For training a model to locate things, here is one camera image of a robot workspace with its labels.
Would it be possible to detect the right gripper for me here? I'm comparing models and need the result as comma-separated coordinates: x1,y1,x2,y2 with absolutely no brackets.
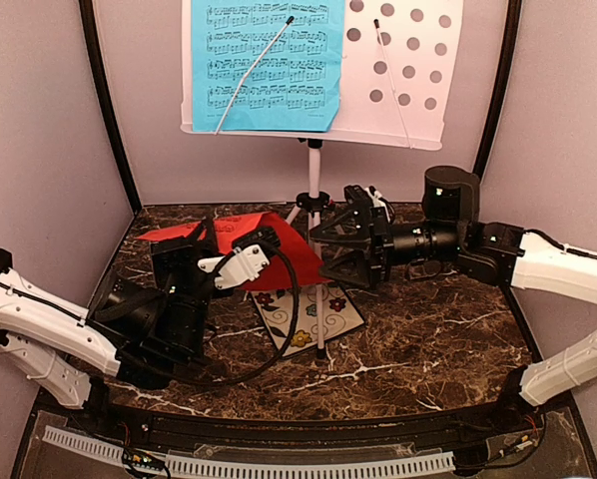
309,197,465,291

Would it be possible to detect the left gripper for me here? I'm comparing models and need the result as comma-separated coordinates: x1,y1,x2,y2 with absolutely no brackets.
152,217,235,363

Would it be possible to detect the red sheet music paper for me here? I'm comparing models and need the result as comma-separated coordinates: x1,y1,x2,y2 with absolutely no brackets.
134,211,326,293

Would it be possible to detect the blue sheet music paper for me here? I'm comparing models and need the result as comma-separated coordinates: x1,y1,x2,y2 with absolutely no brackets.
190,1,345,134

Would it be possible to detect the white perforated music stand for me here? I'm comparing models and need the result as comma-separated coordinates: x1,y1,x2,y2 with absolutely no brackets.
179,0,465,358

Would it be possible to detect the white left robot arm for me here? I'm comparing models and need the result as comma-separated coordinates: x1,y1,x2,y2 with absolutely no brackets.
0,212,364,435

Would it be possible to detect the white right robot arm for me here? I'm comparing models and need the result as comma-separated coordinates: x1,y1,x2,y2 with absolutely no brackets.
309,166,597,433

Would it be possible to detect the black metronome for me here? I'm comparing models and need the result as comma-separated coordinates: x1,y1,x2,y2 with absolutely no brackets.
151,237,197,290

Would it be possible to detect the floral square ceramic plate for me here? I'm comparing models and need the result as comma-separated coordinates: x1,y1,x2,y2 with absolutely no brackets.
250,283,366,357

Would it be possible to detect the grey slotted cable duct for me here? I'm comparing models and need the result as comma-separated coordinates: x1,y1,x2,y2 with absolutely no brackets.
42,426,455,478

